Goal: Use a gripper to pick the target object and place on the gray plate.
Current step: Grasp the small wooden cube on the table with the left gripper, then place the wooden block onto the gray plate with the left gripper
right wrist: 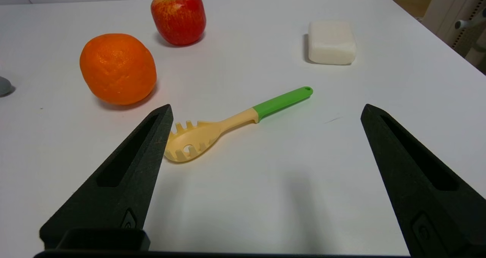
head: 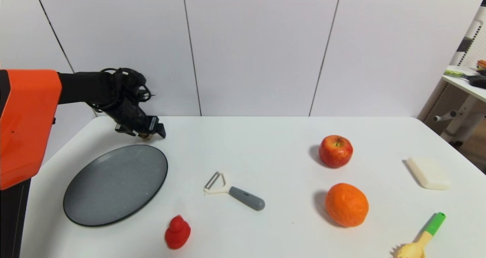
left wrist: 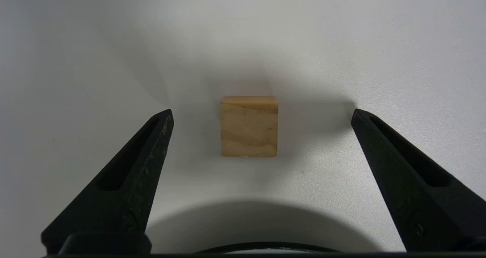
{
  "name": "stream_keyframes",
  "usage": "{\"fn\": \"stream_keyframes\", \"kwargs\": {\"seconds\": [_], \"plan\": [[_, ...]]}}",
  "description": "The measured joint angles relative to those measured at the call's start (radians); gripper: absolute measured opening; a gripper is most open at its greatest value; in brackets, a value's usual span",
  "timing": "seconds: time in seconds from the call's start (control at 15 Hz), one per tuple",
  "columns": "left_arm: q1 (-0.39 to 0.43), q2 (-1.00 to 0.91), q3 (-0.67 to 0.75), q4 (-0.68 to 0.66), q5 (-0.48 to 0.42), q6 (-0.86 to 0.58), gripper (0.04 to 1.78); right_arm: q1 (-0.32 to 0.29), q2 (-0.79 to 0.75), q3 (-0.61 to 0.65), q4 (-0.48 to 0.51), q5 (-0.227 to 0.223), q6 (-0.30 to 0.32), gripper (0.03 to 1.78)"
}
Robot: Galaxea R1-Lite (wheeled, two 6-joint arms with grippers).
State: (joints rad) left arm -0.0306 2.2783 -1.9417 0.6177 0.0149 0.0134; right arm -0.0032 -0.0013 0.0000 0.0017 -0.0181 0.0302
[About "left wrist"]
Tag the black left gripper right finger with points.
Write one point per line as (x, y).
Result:
(421, 189)

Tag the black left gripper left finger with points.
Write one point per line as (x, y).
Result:
(123, 189)

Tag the small wooden cube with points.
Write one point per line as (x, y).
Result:
(249, 127)

